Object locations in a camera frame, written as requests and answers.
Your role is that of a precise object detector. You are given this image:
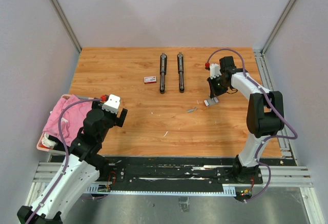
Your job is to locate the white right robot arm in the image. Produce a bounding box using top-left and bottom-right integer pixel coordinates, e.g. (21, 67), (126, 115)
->
(205, 56), (284, 183)

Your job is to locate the small white staple tray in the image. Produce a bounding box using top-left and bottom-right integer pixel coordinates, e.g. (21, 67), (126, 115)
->
(204, 97), (219, 107)

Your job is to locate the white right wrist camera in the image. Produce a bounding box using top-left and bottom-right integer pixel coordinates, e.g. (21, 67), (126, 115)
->
(210, 64), (221, 79)

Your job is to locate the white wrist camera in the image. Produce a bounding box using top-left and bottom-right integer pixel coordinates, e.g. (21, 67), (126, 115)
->
(101, 94), (120, 114)
(210, 64), (221, 79)

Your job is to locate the pink cloth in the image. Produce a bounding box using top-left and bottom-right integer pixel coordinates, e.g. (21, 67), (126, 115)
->
(43, 95), (92, 147)

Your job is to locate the red white staple box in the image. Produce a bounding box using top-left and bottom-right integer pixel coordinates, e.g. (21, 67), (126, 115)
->
(144, 76), (157, 84)

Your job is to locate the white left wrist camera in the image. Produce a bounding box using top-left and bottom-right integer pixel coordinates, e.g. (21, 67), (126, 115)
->
(101, 94), (120, 114)

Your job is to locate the pink plastic basket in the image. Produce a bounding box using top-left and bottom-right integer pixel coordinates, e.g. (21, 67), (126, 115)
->
(36, 93), (100, 155)

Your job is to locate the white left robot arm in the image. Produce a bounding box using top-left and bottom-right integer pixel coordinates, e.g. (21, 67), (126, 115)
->
(17, 94), (128, 223)

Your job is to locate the black stapler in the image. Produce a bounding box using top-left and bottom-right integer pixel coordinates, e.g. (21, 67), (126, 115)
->
(159, 53), (167, 94)
(177, 52), (185, 93)

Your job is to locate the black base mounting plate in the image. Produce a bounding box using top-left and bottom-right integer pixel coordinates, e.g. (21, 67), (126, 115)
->
(96, 156), (263, 193)

